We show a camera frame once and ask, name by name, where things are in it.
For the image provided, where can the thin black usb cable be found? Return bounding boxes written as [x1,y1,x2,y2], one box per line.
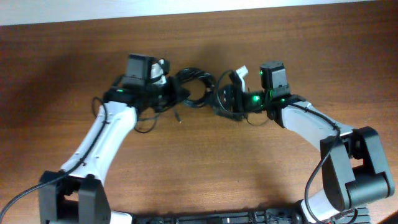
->
[167,71,218,125]

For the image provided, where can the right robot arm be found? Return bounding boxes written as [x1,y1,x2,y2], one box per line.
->
[213,61,395,223]

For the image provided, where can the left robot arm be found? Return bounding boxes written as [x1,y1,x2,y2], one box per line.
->
[39,54,189,223]

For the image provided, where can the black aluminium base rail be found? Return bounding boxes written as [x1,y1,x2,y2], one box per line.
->
[131,207,372,224]

